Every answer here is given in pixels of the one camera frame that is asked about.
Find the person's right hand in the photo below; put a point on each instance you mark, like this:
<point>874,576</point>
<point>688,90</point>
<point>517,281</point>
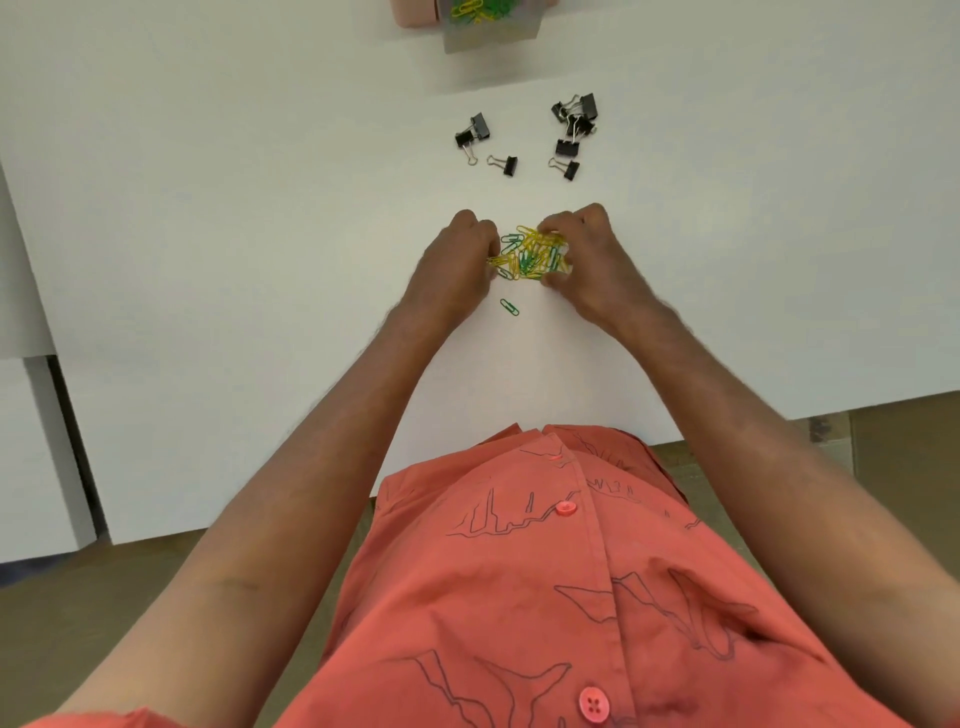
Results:
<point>600,277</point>

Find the person's left hand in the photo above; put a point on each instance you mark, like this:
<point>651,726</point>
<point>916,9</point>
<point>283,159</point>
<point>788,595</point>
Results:
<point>450,270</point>

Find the person's left thumb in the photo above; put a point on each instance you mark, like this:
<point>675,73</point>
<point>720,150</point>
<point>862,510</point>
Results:
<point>491,270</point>

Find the person's right thumb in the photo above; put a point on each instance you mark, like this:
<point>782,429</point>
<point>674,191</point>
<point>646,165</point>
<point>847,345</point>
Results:
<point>556,280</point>

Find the pile of yellow green paper clips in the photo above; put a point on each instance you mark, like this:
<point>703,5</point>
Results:
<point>531,253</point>

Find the person's right forearm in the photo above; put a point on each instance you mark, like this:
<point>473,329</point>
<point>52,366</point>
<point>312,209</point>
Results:
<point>742,435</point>

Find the person's left forearm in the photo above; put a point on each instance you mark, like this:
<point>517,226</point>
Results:
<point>330,442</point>

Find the single green paper clip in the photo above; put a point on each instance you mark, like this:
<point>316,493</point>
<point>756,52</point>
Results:
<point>510,307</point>

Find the group of black binder clips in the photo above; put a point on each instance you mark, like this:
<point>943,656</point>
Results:
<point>567,147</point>

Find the clear plastic container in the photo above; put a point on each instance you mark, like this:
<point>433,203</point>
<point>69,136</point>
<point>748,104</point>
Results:
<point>495,34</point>

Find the paper clips heap in container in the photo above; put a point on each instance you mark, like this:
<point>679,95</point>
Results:
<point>480,9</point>

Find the pink box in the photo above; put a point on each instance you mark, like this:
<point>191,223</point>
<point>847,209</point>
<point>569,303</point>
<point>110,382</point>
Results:
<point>412,11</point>

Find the coral printed button shirt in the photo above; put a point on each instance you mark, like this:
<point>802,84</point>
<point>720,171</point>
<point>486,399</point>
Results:
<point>570,600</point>

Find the white cabinet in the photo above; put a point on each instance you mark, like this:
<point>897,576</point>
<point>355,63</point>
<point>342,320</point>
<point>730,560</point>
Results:
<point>37,450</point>

